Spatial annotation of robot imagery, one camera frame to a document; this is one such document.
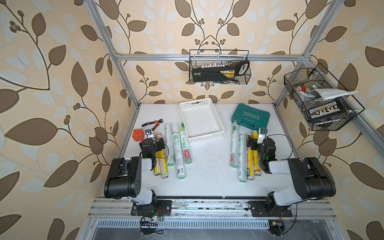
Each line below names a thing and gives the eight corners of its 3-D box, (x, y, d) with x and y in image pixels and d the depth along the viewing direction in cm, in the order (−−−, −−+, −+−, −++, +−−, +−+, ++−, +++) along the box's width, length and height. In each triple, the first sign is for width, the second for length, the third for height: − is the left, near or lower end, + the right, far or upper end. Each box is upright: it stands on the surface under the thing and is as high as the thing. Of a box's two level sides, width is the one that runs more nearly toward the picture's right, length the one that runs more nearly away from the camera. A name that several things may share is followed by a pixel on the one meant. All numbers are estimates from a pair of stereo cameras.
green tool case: (229, 120, 111) (230, 117, 108) (238, 105, 121) (239, 101, 118) (264, 134, 103) (266, 131, 100) (269, 116, 113) (271, 113, 110)
